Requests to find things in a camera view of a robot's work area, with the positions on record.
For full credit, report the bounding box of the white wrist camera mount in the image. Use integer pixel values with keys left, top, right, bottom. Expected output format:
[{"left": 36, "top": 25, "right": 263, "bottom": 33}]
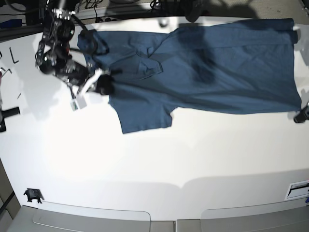
[{"left": 69, "top": 68, "right": 110, "bottom": 112}]

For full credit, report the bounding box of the blue box in background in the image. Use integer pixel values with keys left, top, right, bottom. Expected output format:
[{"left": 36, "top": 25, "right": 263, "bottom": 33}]
[{"left": 0, "top": 19, "right": 23, "bottom": 29}]

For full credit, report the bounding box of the right grey chair back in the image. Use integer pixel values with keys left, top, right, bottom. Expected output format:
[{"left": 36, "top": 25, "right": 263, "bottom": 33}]
[{"left": 176, "top": 201, "right": 309, "bottom": 232}]

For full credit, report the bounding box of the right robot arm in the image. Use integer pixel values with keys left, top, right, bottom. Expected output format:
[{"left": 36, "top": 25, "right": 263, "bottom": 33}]
[{"left": 35, "top": 8, "right": 114, "bottom": 99}]

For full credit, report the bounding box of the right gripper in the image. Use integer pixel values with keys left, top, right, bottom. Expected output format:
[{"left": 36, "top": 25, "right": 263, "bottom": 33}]
[{"left": 55, "top": 60, "right": 114, "bottom": 96}]

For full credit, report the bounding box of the black plastic clip part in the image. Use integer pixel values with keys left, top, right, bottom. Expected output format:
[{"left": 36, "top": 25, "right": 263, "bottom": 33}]
[{"left": 24, "top": 188, "right": 44, "bottom": 203}]

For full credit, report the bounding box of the blue T-shirt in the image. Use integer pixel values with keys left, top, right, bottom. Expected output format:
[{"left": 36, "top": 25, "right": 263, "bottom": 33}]
[{"left": 84, "top": 18, "right": 301, "bottom": 133}]

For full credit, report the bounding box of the silver hex key pair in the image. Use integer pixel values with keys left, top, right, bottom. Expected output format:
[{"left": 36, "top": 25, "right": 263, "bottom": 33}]
[{"left": 0, "top": 67, "right": 12, "bottom": 79}]

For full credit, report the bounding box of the long silver hex key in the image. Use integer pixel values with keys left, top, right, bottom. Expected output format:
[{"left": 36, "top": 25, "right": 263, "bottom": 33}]
[{"left": 9, "top": 47, "right": 19, "bottom": 64}]

